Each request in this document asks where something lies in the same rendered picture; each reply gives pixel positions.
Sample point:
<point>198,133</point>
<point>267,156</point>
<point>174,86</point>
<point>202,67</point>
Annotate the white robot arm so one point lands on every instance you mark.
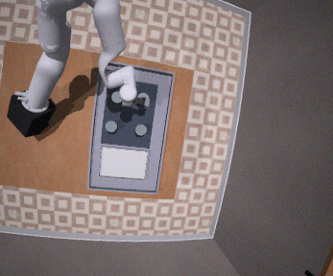
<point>52,34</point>

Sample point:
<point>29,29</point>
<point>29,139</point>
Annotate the clear glass jar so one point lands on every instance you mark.
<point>110,126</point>
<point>144,95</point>
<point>141,129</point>
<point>116,98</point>

